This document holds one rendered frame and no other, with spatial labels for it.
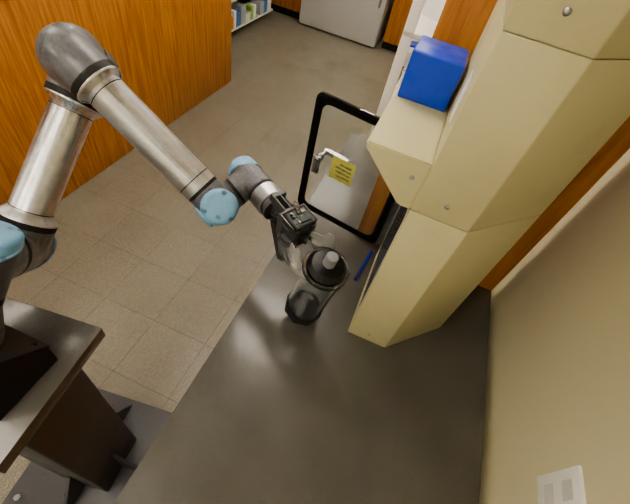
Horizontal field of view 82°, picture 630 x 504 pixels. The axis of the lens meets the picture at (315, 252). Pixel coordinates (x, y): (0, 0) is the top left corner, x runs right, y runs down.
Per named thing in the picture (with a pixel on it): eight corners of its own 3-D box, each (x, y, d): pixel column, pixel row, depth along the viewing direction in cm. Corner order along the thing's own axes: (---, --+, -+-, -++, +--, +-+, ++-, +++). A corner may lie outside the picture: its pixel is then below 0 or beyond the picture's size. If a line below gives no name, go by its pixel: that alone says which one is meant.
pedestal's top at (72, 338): (-143, 423, 73) (-159, 417, 70) (-10, 297, 94) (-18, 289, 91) (5, 474, 72) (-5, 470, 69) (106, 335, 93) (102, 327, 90)
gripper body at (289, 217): (293, 232, 77) (262, 195, 82) (287, 255, 84) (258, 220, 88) (320, 219, 81) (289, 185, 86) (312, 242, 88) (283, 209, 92)
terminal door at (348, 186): (374, 245, 118) (423, 138, 88) (296, 202, 125) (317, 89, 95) (375, 244, 119) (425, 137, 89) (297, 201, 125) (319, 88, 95)
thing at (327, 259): (351, 278, 83) (361, 263, 77) (320, 297, 78) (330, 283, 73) (326, 248, 85) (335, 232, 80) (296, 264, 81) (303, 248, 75)
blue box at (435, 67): (449, 93, 78) (470, 49, 72) (443, 113, 72) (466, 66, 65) (406, 78, 80) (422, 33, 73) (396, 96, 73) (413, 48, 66)
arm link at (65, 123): (-50, 269, 72) (52, 11, 69) (-6, 255, 87) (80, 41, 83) (17, 290, 76) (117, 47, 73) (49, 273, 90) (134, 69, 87)
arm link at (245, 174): (231, 183, 96) (256, 164, 97) (253, 211, 92) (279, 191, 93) (219, 167, 89) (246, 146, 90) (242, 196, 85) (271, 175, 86)
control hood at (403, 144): (435, 131, 87) (454, 90, 80) (409, 210, 66) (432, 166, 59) (390, 114, 89) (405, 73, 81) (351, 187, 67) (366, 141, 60)
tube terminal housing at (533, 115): (446, 283, 120) (648, 26, 62) (432, 369, 99) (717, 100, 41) (376, 254, 123) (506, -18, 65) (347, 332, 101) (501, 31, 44)
